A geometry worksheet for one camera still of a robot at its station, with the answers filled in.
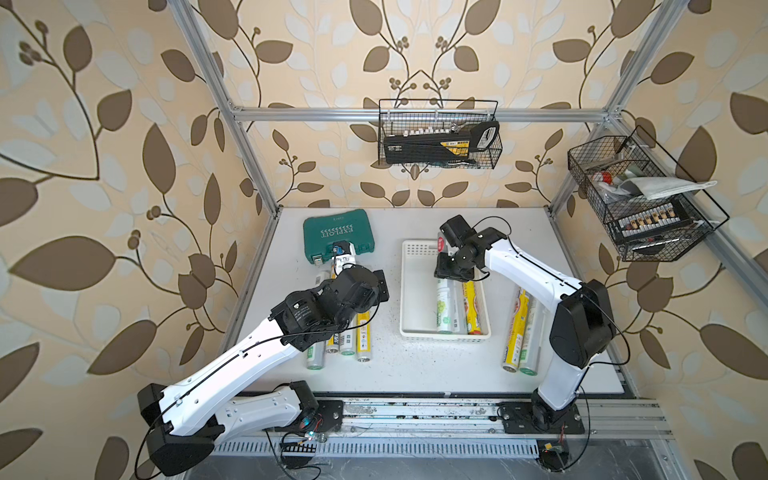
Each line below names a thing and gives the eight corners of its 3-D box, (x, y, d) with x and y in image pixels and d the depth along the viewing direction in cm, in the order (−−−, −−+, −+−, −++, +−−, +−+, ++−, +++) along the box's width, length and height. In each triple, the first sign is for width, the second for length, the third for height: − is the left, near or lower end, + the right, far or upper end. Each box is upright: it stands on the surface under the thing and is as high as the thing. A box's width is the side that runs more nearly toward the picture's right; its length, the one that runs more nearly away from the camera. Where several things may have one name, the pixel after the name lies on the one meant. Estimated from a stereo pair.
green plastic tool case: (308, 265, 105) (305, 256, 101) (305, 227, 117) (301, 218, 113) (376, 251, 109) (375, 242, 105) (366, 215, 121) (365, 206, 117)
